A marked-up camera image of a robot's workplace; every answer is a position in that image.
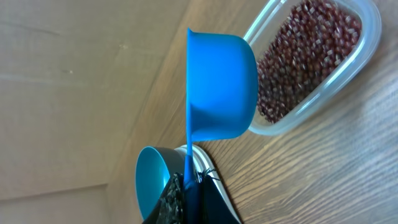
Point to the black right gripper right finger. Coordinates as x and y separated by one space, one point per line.
213 209

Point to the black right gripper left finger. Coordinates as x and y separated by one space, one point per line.
169 208

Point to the white digital kitchen scale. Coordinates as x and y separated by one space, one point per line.
201 162

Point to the blue plastic measuring scoop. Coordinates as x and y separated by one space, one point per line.
221 97

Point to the red adzuki beans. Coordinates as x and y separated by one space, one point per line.
314 39

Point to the blue metal bowl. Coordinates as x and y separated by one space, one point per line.
154 167

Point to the clear plastic container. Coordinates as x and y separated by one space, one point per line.
263 31

